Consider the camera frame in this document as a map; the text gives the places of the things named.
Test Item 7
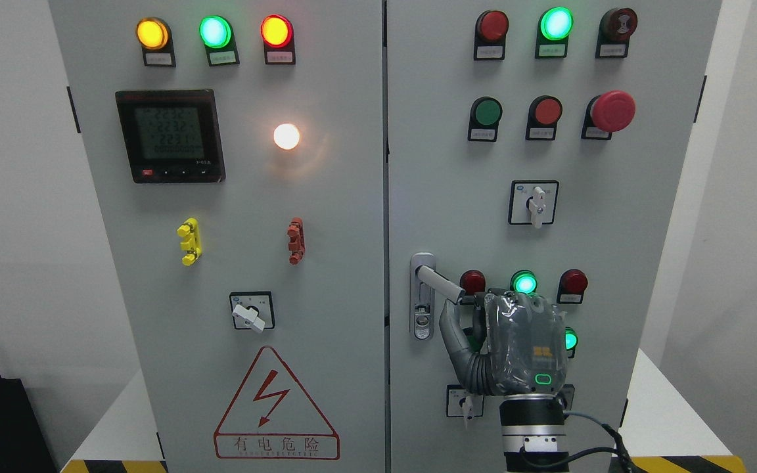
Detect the green lit light top right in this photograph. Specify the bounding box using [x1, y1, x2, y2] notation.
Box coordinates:
[535, 6, 574, 59]

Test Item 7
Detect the grey cabinet door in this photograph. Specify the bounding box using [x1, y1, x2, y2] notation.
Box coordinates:
[50, 1, 386, 472]
[386, 1, 722, 472]

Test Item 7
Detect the white selector switch lower right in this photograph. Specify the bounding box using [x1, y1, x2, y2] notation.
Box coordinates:
[445, 384, 486, 429]

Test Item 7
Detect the silver door handle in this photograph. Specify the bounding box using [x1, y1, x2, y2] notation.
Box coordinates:
[409, 252, 466, 340]

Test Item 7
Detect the grey left cabinet door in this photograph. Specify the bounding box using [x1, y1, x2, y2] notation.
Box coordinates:
[50, 1, 386, 472]

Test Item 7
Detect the black rotary switch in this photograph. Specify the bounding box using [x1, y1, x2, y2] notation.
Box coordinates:
[557, 384, 576, 411]

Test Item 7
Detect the red push button upper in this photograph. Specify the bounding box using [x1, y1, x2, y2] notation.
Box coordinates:
[525, 95, 562, 141]

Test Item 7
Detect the black digital power meter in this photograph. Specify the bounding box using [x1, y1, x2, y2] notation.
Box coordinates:
[115, 89, 226, 185]

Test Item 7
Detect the green lit button lower right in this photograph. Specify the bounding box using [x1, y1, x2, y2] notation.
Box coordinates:
[564, 327, 580, 359]

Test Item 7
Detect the white selector switch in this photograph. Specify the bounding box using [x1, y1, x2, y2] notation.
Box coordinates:
[445, 384, 486, 429]
[508, 180, 559, 229]

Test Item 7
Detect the red indicator light middle right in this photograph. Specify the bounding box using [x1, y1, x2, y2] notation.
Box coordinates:
[557, 269, 588, 304]

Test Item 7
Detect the green push button upper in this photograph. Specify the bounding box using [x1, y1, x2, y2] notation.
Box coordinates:
[467, 96, 503, 143]

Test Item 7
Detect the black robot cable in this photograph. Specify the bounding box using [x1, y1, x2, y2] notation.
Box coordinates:
[516, 410, 635, 473]

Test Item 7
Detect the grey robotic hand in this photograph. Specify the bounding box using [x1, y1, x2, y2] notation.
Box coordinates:
[439, 291, 568, 396]

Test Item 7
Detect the white selector switch upper right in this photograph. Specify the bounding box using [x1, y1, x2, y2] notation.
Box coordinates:
[508, 180, 559, 229]

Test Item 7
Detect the grey right cabinet door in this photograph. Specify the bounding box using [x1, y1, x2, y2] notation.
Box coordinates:
[386, 1, 722, 472]

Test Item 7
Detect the green lit light middle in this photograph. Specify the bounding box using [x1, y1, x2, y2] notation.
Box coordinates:
[510, 269, 538, 294]

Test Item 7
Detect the green lit light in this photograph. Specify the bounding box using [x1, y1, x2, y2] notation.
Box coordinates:
[535, 6, 574, 59]
[510, 269, 538, 294]

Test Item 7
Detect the red lit indicator light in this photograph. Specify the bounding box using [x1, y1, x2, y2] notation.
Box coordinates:
[260, 14, 296, 65]

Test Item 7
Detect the black box at left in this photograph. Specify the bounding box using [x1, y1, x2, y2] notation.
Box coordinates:
[0, 373, 57, 472]

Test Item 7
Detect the red emergency stop button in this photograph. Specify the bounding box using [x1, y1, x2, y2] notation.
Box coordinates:
[581, 90, 636, 141]

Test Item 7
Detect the yellow indicator light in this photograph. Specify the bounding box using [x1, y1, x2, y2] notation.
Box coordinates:
[136, 17, 176, 67]

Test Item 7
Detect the red indicator light middle left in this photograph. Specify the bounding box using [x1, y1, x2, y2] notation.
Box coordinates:
[459, 269, 487, 296]

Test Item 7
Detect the red indicator light top right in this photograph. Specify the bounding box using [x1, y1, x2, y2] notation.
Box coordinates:
[472, 10, 509, 62]

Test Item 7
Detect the yellow terminal connector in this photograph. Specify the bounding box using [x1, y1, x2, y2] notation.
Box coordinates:
[176, 217, 202, 267]

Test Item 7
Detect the white selector switch left door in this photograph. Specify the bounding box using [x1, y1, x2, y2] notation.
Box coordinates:
[229, 291, 276, 334]

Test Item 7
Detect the white lit indicator lamp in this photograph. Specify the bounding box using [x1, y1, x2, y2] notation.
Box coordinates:
[273, 123, 301, 150]

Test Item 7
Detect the dark red buzzer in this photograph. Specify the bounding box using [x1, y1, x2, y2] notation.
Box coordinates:
[595, 8, 639, 58]

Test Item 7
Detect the red terminal connector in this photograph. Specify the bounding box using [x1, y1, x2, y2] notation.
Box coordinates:
[287, 217, 306, 265]

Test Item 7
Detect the red electric warning sticker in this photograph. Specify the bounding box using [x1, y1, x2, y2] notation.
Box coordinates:
[213, 346, 340, 461]

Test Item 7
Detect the green indicator light top left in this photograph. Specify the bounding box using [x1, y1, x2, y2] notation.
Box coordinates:
[198, 15, 240, 66]

